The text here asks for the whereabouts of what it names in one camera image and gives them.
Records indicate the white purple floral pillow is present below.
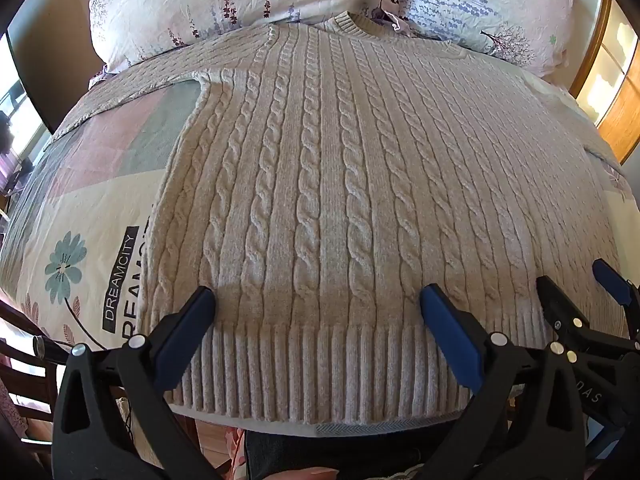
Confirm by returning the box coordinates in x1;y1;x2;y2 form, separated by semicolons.
379;0;592;82

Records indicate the black metal rod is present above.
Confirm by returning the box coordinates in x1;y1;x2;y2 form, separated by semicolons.
32;335;72;363

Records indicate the window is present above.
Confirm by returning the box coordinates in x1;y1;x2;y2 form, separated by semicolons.
0;34;52;196

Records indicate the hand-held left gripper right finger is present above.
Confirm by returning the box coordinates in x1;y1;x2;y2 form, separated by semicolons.
419;283;587;480

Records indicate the patchwork floral bed sheet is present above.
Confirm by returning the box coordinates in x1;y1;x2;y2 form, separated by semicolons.
0;67;635;437

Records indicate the beige cable knit sweater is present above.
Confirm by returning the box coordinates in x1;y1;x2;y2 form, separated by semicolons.
50;12;632;424

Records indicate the pink cloth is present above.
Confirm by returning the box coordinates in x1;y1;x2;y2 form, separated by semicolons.
224;427;252;480

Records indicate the dark wooden chair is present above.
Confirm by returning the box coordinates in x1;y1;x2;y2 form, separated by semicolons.
0;304;68;433

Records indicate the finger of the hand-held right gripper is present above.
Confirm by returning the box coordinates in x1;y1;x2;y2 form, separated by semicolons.
537;275;640;356
592;258;640;337

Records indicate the dark headboard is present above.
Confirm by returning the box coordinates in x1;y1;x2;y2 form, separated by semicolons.
5;0;109;136

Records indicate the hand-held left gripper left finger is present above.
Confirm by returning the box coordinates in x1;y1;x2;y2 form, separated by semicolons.
52;286;217;480

